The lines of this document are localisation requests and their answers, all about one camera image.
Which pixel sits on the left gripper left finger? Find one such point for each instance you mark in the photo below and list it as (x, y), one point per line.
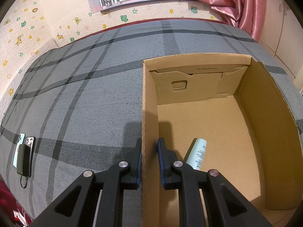
(95, 199)

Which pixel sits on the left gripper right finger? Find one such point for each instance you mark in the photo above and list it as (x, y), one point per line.
(205, 198)

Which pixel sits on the light blue tube bottle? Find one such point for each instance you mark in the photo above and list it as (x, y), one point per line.
(197, 153)

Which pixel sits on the brown cardboard box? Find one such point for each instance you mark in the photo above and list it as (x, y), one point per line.
(251, 132)

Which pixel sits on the black power bank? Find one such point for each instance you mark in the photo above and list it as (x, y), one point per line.
(23, 164)

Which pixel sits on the phone with dark case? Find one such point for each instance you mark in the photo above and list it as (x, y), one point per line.
(30, 142)

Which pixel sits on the light green smartphone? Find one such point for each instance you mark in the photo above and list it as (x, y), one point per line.
(20, 141)

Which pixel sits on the grey plaid bed cover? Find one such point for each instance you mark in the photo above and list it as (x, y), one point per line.
(83, 103)

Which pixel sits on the beige wardrobe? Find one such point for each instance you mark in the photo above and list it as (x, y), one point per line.
(282, 38)

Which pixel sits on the pink satin curtain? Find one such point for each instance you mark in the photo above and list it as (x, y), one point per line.
(247, 15)

